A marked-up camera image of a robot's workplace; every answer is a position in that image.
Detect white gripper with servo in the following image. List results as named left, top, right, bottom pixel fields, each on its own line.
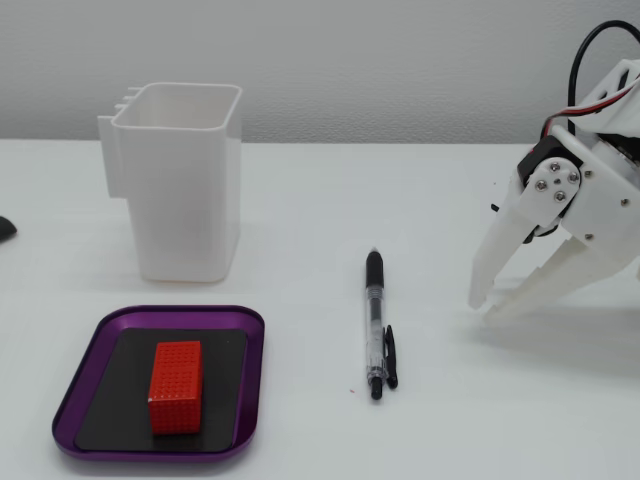
left=468, top=123, right=640, bottom=327

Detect black clear retractable pen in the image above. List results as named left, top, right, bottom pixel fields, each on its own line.
left=364, top=248, right=400, bottom=405

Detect white plastic pen holder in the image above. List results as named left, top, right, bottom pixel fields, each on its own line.
left=97, top=82, right=245, bottom=285

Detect purple metal tray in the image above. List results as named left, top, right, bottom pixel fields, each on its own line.
left=51, top=304, right=266, bottom=464

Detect red studded block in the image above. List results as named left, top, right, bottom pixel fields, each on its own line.
left=147, top=340, right=204, bottom=436

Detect black mat inside tray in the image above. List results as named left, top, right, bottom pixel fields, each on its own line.
left=73, top=327, right=250, bottom=450

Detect red white servo wires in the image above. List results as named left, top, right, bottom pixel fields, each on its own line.
left=541, top=82, right=640, bottom=141

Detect black cable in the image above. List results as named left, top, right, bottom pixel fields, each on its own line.
left=568, top=19, right=640, bottom=136

